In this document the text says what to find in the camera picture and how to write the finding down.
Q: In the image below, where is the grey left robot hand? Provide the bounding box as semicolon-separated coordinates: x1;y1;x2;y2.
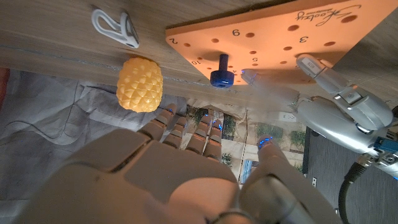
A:
241;53;398;180

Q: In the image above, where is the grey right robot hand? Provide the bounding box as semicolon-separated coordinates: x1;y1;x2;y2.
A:
15;103;343;224

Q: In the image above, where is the orange peg board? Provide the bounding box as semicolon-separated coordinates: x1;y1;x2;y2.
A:
164;0;398;86

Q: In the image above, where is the blue peg toy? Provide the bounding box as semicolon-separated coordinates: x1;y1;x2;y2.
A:
210;54;235;89

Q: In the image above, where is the yellow pineapple toy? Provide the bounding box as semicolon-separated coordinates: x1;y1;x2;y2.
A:
116;57;164;113

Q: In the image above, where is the white clothespin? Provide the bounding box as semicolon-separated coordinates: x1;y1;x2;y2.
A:
91;8;140;49

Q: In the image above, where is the white power strip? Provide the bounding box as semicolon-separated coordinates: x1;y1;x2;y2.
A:
276;111;298;123

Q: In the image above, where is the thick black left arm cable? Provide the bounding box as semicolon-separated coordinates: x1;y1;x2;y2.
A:
337;161;369;224

